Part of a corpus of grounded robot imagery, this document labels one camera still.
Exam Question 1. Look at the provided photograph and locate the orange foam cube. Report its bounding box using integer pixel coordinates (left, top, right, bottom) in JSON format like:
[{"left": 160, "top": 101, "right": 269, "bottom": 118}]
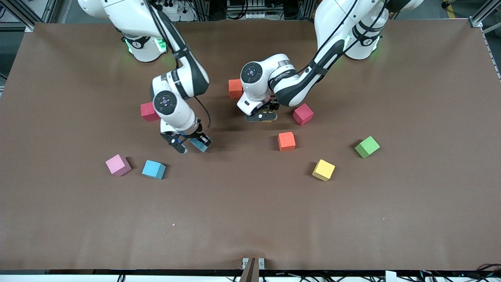
[
  {"left": 229, "top": 79, "right": 244, "bottom": 98},
  {"left": 278, "top": 132, "right": 296, "bottom": 152}
]

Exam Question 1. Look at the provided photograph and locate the pink foam cube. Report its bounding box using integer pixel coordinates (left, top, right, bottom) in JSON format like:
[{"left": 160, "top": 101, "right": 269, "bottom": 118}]
[{"left": 105, "top": 154, "right": 132, "bottom": 177}]

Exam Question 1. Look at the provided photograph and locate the bracket with brown post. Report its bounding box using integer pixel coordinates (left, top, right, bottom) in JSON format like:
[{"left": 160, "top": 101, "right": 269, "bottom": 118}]
[{"left": 242, "top": 257, "right": 265, "bottom": 282}]

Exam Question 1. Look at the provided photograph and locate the brown table cover sheet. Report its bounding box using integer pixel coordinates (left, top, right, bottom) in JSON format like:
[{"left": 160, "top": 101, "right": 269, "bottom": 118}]
[{"left": 0, "top": 19, "right": 501, "bottom": 271}]

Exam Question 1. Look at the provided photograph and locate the magenta red foam cube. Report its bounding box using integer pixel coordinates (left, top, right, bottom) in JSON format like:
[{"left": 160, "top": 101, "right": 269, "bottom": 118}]
[{"left": 293, "top": 103, "right": 314, "bottom": 126}]

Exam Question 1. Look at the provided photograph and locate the green foam cube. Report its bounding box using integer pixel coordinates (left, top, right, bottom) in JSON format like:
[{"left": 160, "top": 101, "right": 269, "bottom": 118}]
[{"left": 355, "top": 136, "right": 380, "bottom": 159}]

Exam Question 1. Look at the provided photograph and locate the blue foam cube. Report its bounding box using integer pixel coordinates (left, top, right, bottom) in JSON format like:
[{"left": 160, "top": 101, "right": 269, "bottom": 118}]
[
  {"left": 190, "top": 138, "right": 210, "bottom": 153},
  {"left": 142, "top": 159, "right": 166, "bottom": 180}
]

